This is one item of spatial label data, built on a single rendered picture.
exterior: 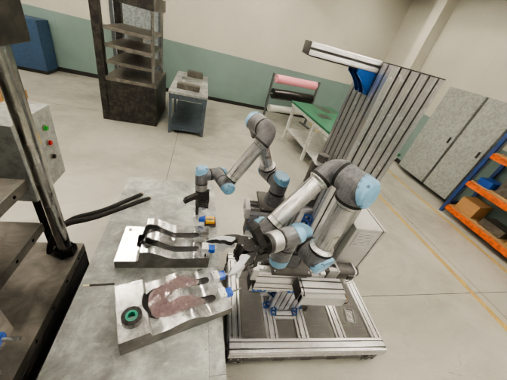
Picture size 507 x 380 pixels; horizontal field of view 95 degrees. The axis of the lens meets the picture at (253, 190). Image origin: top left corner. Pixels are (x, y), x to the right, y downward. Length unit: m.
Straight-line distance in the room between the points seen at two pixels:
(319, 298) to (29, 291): 1.41
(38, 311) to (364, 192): 1.47
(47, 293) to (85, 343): 0.34
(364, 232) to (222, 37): 6.62
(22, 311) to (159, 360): 0.65
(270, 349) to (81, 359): 1.18
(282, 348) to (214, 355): 0.85
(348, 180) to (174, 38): 6.89
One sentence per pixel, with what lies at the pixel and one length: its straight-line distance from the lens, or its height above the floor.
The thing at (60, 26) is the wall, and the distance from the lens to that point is 8.17.
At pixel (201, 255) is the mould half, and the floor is 0.89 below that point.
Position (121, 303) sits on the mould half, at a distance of 1.28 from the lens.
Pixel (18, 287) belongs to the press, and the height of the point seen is 0.78.
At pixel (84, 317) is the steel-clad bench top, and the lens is 1.41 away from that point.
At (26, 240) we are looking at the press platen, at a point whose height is 1.04.
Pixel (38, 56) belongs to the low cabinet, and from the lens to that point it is 7.93.
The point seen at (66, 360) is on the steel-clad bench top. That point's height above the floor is 0.80.
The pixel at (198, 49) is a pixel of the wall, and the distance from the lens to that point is 7.44.
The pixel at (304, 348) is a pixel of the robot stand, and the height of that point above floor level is 0.21.
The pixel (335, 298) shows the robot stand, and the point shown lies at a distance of 1.46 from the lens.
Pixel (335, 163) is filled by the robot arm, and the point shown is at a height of 1.67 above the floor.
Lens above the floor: 2.01
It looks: 34 degrees down
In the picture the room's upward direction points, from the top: 16 degrees clockwise
